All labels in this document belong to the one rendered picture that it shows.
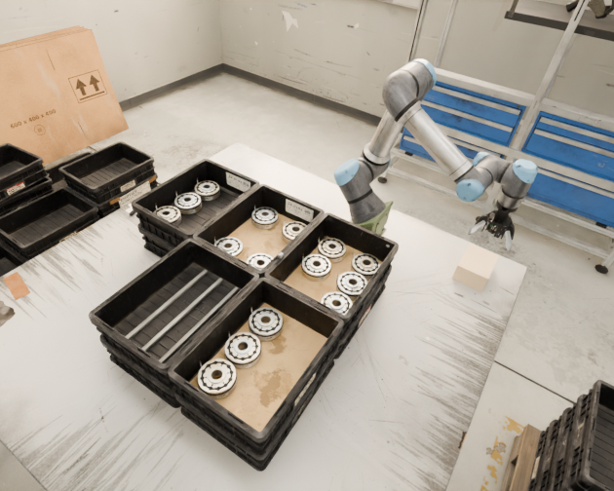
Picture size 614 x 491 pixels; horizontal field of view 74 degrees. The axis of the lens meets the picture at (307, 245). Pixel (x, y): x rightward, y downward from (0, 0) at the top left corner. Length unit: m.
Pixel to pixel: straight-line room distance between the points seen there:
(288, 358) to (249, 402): 0.17
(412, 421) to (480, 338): 0.42
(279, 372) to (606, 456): 1.16
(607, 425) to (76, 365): 1.81
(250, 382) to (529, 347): 1.81
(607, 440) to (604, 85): 2.59
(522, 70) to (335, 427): 3.13
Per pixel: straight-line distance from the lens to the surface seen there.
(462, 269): 1.69
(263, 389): 1.17
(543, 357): 2.64
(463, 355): 1.52
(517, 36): 3.75
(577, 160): 3.03
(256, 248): 1.50
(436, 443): 1.33
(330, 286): 1.39
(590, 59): 3.73
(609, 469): 1.82
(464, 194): 1.38
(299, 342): 1.25
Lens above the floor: 1.87
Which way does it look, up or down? 43 degrees down
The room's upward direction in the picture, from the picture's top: 5 degrees clockwise
